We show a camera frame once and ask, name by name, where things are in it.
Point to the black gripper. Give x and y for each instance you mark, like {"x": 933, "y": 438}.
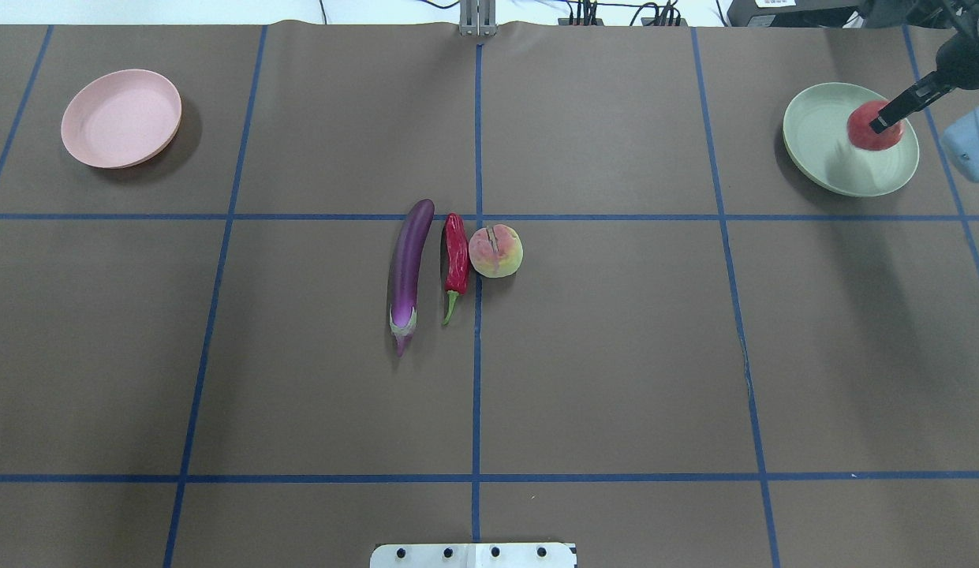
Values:
{"x": 960, "y": 60}

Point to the red pomegranate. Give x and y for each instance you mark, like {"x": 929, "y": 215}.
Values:
{"x": 861, "y": 134}

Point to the peach fruit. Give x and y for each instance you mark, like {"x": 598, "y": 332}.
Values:
{"x": 496, "y": 251}

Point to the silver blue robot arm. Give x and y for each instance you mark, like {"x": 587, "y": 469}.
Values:
{"x": 960, "y": 141}

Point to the green plate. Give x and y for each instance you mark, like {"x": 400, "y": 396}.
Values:
{"x": 814, "y": 134}

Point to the red chili pepper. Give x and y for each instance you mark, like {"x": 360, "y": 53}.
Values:
{"x": 455, "y": 263}

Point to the purple eggplant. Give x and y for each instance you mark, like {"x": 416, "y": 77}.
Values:
{"x": 404, "y": 272}

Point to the pink plate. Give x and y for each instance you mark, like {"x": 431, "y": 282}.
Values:
{"x": 122, "y": 119}

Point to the aluminium frame post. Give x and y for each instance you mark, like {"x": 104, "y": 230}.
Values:
{"x": 477, "y": 18}

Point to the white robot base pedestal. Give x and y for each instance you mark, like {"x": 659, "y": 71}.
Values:
{"x": 516, "y": 554}

